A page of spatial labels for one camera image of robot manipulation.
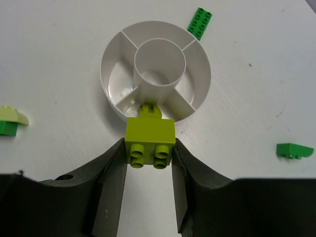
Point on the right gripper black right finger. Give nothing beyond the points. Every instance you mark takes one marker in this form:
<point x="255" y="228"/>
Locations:
<point x="209" y="204"/>

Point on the lime green square lego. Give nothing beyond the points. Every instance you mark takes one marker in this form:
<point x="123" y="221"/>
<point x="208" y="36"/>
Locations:
<point x="149" y="141"/>

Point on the dark green lego plate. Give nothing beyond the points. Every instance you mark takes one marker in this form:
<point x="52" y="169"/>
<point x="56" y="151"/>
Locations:
<point x="199" y="23"/>

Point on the white round divided container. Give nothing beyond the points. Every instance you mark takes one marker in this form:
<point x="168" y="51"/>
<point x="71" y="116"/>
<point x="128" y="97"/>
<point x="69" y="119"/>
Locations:
<point x="159" y="63"/>

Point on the pale green curved lego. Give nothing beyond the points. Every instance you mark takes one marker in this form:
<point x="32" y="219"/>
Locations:
<point x="10" y="114"/>

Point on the dark green sloped lego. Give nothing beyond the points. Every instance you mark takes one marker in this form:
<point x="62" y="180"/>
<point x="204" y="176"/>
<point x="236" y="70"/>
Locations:
<point x="293" y="151"/>

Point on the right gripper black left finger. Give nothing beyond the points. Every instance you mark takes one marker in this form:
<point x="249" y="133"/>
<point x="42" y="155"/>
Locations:
<point x="85" y="202"/>

